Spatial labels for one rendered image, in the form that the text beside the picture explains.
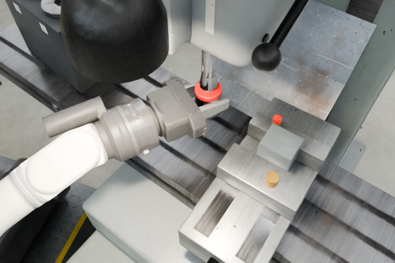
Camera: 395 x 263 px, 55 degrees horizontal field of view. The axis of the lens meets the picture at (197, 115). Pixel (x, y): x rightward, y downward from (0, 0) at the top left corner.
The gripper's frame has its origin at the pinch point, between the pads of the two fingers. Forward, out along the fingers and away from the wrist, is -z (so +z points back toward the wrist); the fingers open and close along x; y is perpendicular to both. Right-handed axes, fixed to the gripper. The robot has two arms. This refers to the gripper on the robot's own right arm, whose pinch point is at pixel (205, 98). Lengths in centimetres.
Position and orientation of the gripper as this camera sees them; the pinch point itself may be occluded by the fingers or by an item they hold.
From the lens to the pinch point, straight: 67.2
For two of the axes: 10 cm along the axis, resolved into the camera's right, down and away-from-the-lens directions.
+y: 0.0, 6.1, 8.0
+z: -8.8, 3.8, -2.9
